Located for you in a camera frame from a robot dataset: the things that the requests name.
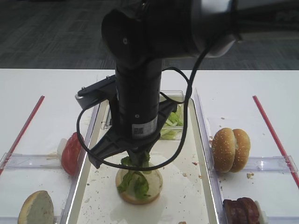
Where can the white rectangular metal tray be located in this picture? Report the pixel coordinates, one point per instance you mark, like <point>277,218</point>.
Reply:
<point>181,190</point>

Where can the clear holder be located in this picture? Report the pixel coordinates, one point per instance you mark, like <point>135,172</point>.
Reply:
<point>277,164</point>
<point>30,161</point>

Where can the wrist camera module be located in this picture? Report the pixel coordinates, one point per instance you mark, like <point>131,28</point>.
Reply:
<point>96,93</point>

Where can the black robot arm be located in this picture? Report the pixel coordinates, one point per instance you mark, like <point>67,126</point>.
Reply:
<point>139,38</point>

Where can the bun bottom on tray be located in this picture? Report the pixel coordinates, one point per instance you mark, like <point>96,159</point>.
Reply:
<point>155,181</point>

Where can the left red strip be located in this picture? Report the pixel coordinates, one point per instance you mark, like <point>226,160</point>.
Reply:
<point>21,133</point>

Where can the clear acrylic rail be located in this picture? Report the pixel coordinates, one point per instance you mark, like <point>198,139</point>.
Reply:
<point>74,199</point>
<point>216,212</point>

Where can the bun half lower left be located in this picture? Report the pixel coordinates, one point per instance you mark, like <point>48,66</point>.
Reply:
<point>37,209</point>

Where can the right red strip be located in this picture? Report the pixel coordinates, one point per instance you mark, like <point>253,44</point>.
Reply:
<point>277,140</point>

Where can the sesame bun of pair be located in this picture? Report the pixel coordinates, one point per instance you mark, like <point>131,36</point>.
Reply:
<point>223,149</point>
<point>242,149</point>

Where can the clear plastic salad container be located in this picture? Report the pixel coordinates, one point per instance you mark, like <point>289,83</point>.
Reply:
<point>175,95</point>

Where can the upper left clear holder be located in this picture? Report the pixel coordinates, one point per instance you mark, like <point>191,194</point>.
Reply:
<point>30,161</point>

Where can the white onion slice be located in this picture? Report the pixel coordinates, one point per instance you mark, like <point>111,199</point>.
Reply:
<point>263,219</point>
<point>61,146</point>

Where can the left clear acrylic rail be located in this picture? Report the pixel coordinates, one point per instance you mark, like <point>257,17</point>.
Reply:
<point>74,199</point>

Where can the red strip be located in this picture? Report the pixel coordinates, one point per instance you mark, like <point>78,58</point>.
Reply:
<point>277,140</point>
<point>21,133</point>

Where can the white onion slice right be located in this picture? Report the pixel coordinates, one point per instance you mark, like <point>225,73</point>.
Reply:
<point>263,219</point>

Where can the right clear acrylic rail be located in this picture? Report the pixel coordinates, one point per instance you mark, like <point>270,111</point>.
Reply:
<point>216,212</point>

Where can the sesame bun left of pair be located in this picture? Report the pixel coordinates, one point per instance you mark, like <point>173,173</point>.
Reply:
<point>223,149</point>

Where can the sesame bun right of pair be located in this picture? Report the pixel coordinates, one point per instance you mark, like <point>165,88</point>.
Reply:
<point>242,149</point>

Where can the green lettuce portion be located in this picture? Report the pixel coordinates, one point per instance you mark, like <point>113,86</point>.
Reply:
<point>139,181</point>

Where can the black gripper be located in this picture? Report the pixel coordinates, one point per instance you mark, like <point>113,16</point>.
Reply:
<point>113,143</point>

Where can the green lettuce in container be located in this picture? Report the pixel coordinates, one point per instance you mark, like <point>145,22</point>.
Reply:
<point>172,129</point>

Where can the upper right clear holder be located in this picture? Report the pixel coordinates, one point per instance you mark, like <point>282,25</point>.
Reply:
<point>277,164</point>

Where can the stack of meat patties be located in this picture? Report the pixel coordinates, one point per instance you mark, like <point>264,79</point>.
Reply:
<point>241,211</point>

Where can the white onion slice left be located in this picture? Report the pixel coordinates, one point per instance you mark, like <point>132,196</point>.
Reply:
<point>61,146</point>

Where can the red tomato slice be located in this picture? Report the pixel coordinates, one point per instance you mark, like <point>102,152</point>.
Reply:
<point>70,154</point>

